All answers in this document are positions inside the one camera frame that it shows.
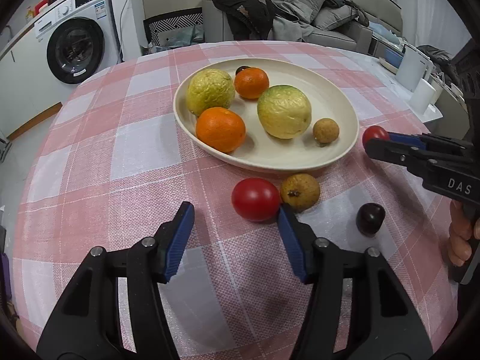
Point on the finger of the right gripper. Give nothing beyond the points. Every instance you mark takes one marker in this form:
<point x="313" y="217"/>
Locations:
<point x="426" y="141"/>
<point x="404" y="152"/>

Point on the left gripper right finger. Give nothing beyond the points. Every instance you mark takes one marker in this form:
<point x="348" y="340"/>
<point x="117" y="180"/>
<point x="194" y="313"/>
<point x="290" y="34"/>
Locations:
<point x="358" y="308"/>

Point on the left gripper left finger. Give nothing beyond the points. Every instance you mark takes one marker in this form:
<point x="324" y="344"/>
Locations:
<point x="111" y="308"/>

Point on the red cherry tomato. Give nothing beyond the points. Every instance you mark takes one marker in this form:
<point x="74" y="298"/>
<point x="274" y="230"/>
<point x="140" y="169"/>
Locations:
<point x="374" y="132"/>

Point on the dark cherry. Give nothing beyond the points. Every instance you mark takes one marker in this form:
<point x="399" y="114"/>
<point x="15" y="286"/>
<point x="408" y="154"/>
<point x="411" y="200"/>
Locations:
<point x="369" y="218"/>
<point x="240" y="69"/>

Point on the brown longan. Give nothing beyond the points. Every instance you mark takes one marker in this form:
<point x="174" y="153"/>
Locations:
<point x="325" y="131"/>
<point x="300" y="191"/>

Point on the yellow-green guava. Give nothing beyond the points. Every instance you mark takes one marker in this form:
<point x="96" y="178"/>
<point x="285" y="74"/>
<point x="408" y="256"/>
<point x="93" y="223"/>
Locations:
<point x="284" y="111"/>

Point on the small orange tangerine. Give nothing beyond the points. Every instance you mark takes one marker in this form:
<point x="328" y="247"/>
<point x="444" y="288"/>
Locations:
<point x="251" y="82"/>

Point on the large orange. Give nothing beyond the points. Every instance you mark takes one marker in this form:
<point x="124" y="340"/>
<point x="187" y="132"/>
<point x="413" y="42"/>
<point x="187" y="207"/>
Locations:
<point x="221" y="129"/>

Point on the pale yellow guava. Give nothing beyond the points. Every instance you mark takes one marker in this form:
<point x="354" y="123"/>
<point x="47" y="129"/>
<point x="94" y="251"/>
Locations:
<point x="209" y="88"/>

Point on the right hand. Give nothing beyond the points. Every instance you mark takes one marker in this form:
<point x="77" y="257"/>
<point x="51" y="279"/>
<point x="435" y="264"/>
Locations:
<point x="461" y="230"/>

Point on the white cup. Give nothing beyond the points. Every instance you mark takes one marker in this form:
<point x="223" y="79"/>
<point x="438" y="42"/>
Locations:
<point x="421" y="97"/>

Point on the grey sofa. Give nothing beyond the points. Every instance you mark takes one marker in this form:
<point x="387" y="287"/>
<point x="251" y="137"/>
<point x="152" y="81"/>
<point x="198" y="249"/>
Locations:
<point x="344" y="24"/>

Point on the cream round plate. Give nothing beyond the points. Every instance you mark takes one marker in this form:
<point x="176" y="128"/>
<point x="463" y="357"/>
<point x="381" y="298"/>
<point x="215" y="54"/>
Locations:
<point x="261" y="152"/>

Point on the grey pillow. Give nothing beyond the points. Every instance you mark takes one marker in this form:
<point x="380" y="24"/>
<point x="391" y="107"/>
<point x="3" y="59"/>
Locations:
<point x="329" y="18"/>

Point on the pink plaid tablecloth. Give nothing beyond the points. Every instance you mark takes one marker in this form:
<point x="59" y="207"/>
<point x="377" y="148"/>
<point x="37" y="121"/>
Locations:
<point x="114" y="166"/>

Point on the black jacket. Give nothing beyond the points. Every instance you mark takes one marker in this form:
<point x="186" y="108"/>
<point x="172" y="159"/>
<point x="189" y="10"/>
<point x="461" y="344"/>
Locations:
<point x="248" y="19"/>

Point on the white washing machine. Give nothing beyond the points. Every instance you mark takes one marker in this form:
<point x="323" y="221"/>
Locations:
<point x="79" y="38"/>

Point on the black patterned chair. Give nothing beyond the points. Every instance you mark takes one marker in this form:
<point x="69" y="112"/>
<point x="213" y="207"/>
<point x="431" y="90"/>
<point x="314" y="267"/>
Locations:
<point x="178" y="28"/>

